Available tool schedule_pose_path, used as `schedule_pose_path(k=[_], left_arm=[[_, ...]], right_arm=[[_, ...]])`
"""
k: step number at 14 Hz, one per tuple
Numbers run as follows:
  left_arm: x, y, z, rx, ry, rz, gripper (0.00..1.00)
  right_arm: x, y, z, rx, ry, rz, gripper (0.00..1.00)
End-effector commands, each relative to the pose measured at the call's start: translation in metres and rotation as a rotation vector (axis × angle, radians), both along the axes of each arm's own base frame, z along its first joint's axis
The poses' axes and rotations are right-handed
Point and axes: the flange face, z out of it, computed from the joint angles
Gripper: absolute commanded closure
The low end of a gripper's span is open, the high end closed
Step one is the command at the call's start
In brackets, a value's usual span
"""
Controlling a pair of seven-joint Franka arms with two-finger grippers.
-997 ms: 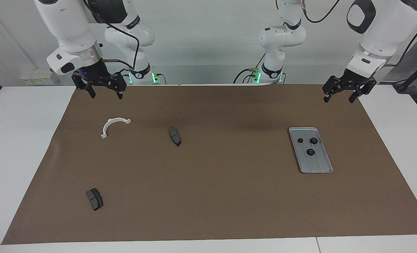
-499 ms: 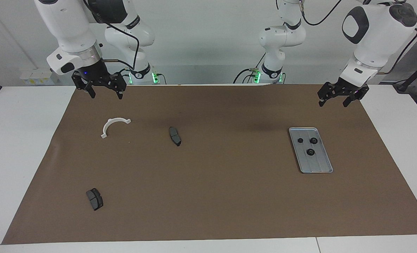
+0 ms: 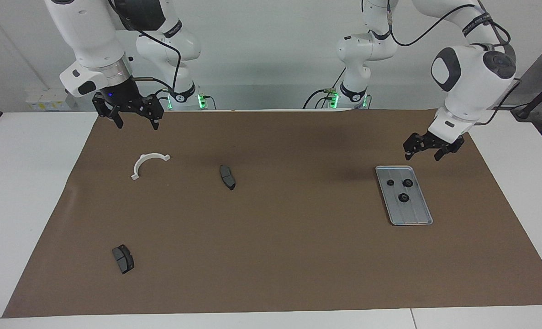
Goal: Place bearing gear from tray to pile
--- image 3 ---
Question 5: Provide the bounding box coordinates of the silver metal tray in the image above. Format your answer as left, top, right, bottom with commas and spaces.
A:
375, 165, 434, 226

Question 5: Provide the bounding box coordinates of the white socket box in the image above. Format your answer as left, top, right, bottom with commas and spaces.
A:
26, 88, 77, 111

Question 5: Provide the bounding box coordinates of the long dark grey brake pad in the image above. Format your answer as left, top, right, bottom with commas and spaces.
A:
219, 164, 237, 191

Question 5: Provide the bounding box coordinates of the black stand pole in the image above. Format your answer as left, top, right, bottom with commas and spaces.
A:
510, 75, 542, 122

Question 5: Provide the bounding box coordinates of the short dark grey brake pad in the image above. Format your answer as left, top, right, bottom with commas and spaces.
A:
111, 244, 135, 275

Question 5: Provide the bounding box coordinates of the brown paper mat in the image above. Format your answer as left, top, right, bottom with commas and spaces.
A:
2, 109, 542, 318

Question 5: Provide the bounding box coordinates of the white curved plastic bracket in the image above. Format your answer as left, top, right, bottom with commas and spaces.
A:
131, 154, 171, 180

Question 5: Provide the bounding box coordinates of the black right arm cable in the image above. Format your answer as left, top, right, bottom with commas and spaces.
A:
108, 0, 181, 92

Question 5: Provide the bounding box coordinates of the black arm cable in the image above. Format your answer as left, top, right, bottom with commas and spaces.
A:
108, 0, 181, 92
386, 0, 512, 47

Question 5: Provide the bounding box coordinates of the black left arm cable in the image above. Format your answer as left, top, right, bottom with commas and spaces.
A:
386, 0, 512, 47

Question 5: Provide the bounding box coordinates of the black base cable bundle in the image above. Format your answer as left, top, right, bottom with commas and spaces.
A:
304, 68, 347, 109

